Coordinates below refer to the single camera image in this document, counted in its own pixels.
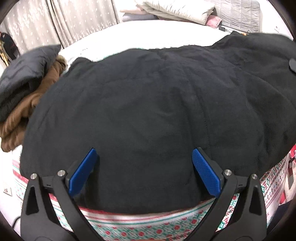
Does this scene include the folded cream duvet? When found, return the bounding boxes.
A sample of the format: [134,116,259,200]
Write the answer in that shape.
[136,1,215,25]

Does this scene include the patterned pink green blanket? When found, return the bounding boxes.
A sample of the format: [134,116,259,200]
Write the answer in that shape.
[11,143,296,241]

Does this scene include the hanging dark clothes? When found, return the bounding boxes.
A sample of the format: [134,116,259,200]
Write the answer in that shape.
[1,32,20,60]

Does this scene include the large black coat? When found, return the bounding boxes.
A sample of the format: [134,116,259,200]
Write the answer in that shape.
[20,33,295,214]

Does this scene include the pink pillow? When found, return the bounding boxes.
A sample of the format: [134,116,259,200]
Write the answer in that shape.
[205,15,222,29]

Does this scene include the folded brown garment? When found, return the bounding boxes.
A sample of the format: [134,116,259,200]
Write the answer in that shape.
[1,55,67,152]

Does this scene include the grey dotted curtain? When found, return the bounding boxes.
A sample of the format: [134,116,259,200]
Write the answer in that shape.
[1,0,120,53]

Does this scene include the pink folded cloth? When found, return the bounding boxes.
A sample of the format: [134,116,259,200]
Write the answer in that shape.
[120,8,147,15]

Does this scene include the grey padded headboard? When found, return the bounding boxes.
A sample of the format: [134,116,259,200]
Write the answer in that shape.
[211,0,261,33]

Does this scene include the folded black quilted jacket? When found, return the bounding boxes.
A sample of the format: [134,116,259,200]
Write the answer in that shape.
[1,44,61,122]

